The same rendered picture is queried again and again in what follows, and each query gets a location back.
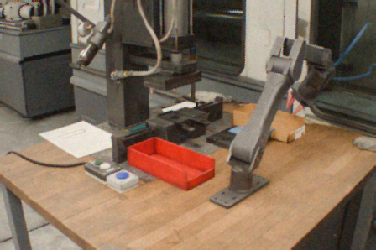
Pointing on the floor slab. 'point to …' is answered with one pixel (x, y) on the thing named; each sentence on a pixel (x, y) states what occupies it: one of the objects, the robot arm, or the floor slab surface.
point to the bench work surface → (197, 198)
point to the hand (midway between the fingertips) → (290, 110)
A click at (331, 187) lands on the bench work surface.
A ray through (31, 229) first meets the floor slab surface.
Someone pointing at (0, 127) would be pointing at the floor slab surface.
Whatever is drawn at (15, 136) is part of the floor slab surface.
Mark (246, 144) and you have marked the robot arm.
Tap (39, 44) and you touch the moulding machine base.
